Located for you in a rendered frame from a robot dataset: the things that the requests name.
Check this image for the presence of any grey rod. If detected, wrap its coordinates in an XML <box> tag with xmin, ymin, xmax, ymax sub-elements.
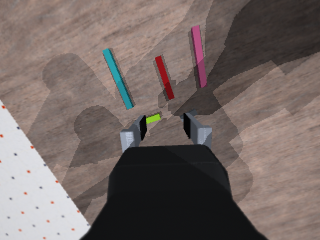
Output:
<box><xmin>179</xmin><ymin>109</ymin><xmax>197</xmax><ymax>122</ymax></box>

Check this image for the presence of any red rod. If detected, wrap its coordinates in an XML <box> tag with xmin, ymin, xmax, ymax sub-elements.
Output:
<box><xmin>155</xmin><ymin>56</ymin><xmax>174</xmax><ymax>100</ymax></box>

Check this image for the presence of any turquoise rod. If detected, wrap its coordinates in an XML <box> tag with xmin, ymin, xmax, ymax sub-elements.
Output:
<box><xmin>103</xmin><ymin>49</ymin><xmax>134</xmax><ymax>109</ymax></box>

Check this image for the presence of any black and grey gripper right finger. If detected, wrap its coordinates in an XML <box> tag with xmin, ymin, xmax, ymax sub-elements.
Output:
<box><xmin>183</xmin><ymin>113</ymin><xmax>212</xmax><ymax>150</ymax></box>

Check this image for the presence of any lime green rod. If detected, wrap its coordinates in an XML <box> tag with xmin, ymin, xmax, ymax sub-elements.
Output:
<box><xmin>146</xmin><ymin>113</ymin><xmax>161</xmax><ymax>124</ymax></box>

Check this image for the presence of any pink rod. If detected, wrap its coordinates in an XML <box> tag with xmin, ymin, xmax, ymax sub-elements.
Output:
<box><xmin>191</xmin><ymin>25</ymin><xmax>207</xmax><ymax>88</ymax></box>

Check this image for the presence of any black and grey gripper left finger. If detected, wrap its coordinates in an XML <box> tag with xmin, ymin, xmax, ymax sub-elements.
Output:
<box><xmin>120</xmin><ymin>115</ymin><xmax>147</xmax><ymax>152</ymax></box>

